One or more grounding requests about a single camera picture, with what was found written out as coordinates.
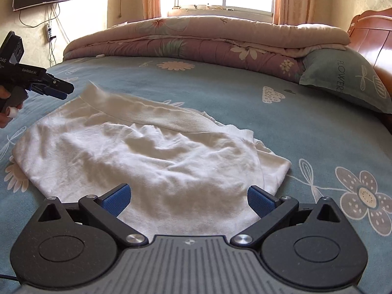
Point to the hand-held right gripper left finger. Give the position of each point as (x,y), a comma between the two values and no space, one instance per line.
(118,200)

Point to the white power strip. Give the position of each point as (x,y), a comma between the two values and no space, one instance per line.
(50,32)

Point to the white printed long-sleeve shirt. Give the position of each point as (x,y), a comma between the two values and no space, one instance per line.
(147,159)

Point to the bed with blue floral sheet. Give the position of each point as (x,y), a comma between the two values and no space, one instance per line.
(229,104)

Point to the person's left hand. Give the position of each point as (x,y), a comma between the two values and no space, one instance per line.
(7,118)

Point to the wooden bed headboard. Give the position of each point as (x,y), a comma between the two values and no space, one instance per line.
(373,39)

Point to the green printed pillow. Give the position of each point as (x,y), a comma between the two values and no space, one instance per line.
(343,76)

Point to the folded pink floral quilt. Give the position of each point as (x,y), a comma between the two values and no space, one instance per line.
(199,43)

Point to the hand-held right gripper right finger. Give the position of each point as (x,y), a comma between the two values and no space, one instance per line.
(262,202)

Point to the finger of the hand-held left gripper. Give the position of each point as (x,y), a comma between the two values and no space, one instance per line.
(61,88)
(49,91)

